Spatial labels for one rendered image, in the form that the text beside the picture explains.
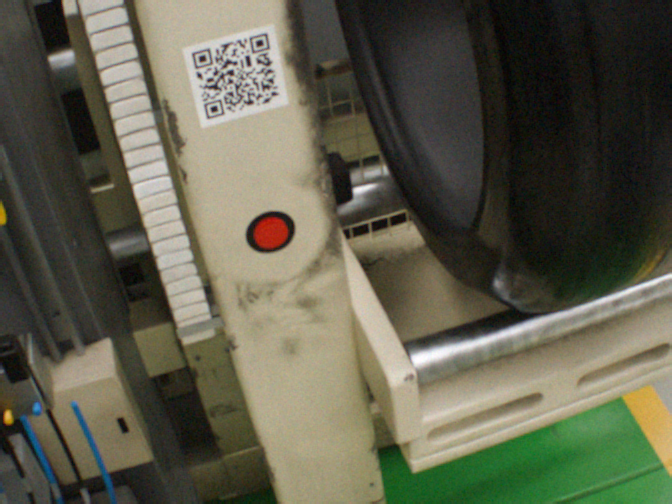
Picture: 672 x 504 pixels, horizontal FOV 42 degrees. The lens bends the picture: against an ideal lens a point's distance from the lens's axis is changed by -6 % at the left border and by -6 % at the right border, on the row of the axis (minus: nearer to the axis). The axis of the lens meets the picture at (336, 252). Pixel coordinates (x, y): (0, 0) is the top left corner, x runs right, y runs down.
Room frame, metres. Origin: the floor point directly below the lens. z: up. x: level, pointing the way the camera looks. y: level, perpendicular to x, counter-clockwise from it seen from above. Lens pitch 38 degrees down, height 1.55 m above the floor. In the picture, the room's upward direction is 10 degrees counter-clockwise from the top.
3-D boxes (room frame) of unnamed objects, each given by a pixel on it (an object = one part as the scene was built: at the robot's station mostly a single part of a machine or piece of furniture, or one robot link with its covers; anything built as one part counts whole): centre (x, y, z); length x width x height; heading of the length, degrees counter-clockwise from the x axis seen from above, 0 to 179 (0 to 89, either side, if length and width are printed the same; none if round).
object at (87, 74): (1.53, 0.37, 0.61); 0.33 x 0.06 x 0.86; 11
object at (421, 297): (0.80, -0.18, 0.80); 0.37 x 0.36 x 0.02; 11
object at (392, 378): (0.76, -0.01, 0.90); 0.40 x 0.03 x 0.10; 11
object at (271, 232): (0.67, 0.06, 1.06); 0.03 x 0.02 x 0.03; 101
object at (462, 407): (0.66, -0.21, 0.84); 0.36 x 0.09 x 0.06; 101
